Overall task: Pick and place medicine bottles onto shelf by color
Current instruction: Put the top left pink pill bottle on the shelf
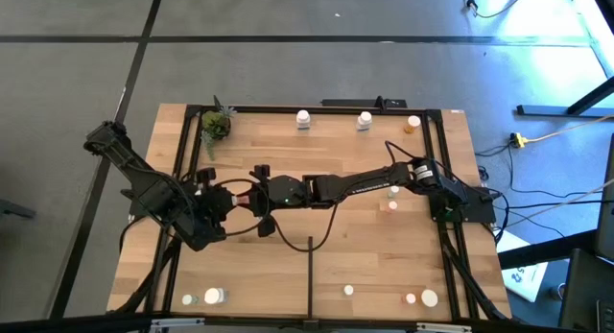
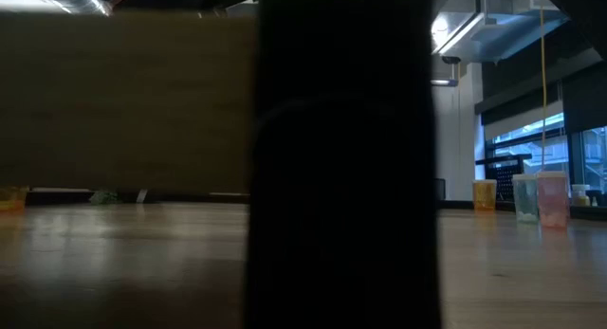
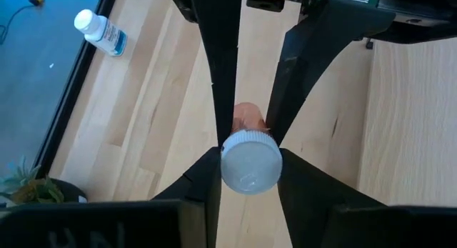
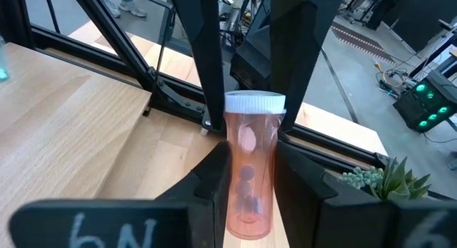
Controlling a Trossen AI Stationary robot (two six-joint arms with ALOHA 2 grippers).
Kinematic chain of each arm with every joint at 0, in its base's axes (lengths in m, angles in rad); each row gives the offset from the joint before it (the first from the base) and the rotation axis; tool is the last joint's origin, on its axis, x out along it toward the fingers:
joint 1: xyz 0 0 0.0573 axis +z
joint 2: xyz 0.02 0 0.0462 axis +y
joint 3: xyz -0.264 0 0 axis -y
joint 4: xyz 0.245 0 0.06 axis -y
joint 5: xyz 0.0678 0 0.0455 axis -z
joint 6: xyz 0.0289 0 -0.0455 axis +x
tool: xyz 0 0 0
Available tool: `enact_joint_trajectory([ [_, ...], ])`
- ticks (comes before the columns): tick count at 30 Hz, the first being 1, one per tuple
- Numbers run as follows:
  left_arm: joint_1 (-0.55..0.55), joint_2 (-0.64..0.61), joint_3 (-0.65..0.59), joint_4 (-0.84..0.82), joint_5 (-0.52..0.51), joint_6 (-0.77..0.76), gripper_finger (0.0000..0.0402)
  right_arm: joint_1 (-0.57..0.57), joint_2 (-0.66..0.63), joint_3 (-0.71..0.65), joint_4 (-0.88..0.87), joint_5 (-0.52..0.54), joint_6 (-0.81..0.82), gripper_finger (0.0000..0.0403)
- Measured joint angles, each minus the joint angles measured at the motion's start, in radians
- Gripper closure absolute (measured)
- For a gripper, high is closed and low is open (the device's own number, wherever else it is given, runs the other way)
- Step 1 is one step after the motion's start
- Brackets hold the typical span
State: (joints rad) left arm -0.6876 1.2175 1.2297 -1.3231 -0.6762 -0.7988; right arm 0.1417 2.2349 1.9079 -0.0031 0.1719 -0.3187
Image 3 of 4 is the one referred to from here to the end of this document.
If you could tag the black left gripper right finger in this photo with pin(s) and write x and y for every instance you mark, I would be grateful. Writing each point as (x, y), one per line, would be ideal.
(321, 219)

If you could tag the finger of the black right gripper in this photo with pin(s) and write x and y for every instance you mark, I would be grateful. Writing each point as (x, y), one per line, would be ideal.
(300, 62)
(223, 44)

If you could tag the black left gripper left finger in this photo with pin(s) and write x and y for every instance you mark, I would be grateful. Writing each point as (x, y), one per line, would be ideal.
(185, 212)

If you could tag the white bottle blue label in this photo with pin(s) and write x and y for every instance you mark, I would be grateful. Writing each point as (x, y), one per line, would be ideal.
(103, 33)

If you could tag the small potted green plant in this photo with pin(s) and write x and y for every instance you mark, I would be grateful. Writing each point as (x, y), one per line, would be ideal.
(32, 191)

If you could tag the black aluminium table frame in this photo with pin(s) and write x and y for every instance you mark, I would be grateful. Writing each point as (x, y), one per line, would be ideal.
(74, 87)

